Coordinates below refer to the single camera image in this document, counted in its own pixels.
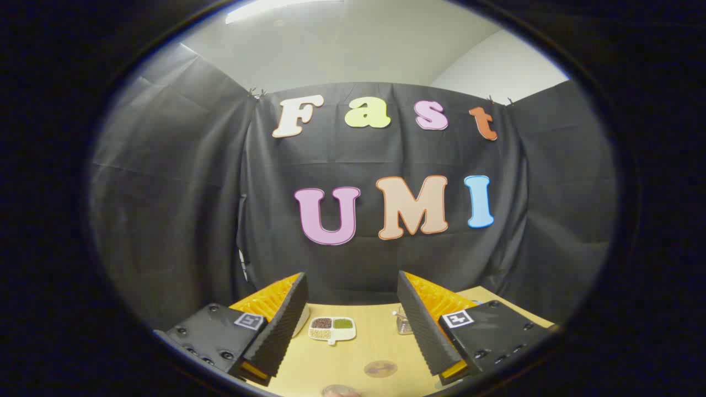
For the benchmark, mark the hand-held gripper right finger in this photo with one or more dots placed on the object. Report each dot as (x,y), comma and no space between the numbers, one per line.
(424,331)

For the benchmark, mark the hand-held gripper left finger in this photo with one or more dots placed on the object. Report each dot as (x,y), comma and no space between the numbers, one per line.
(281,331)

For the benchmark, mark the small glass cup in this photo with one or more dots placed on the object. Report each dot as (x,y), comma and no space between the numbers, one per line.
(404,325)

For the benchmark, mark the white divided dish with grains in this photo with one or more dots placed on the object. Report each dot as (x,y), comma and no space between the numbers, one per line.
(332,328)

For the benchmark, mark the wooden table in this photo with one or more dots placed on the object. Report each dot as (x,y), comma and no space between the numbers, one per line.
(364,353)

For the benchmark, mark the black backdrop cloth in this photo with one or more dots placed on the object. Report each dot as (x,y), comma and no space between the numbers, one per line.
(182,209)

